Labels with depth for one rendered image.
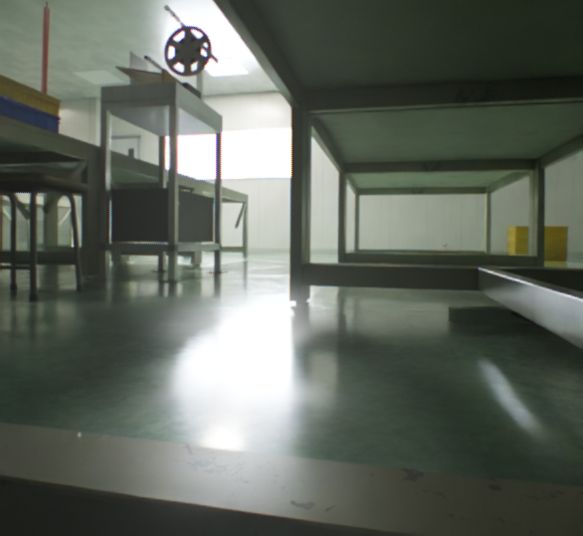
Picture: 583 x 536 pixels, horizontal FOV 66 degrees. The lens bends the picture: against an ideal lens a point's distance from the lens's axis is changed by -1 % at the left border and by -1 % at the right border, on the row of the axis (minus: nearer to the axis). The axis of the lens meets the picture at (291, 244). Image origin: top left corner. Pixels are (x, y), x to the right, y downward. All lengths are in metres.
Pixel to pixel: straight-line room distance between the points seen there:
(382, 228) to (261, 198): 2.14
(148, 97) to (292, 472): 2.59
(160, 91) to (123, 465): 2.54
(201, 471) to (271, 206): 7.71
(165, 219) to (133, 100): 0.67
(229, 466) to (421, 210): 7.47
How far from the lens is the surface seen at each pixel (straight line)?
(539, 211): 2.98
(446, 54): 1.35
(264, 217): 7.87
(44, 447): 0.21
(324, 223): 7.65
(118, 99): 2.79
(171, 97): 2.63
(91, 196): 2.73
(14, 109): 3.76
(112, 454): 0.19
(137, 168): 3.15
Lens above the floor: 0.23
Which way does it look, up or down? 1 degrees down
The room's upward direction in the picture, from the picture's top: 1 degrees clockwise
